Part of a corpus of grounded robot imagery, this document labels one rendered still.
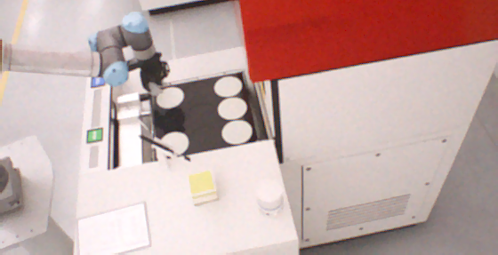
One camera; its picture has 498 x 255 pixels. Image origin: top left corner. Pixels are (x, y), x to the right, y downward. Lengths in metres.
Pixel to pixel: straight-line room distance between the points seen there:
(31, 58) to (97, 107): 0.43
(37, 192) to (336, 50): 1.13
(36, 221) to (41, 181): 0.16
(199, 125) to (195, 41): 1.77
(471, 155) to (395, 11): 1.63
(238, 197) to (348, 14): 0.59
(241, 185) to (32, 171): 0.82
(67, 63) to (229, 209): 0.61
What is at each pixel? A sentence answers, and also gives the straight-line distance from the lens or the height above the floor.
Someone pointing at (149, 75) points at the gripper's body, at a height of 1.04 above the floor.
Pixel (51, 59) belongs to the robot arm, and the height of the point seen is 1.33.
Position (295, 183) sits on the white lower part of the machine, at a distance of 1.69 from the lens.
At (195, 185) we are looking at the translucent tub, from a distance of 1.30.
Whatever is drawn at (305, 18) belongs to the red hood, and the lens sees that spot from 1.13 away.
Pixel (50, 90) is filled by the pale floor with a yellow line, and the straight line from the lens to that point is 3.37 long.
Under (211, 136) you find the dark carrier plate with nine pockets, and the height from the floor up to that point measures 0.90.
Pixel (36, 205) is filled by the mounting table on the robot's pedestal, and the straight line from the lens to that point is 1.72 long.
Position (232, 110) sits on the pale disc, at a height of 0.90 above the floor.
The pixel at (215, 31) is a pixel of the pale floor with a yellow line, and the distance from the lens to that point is 3.36.
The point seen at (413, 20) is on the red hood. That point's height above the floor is 1.35.
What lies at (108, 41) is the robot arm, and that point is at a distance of 1.47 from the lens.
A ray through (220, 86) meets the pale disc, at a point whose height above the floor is 0.90.
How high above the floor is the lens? 2.12
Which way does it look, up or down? 50 degrees down
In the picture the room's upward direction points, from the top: 9 degrees counter-clockwise
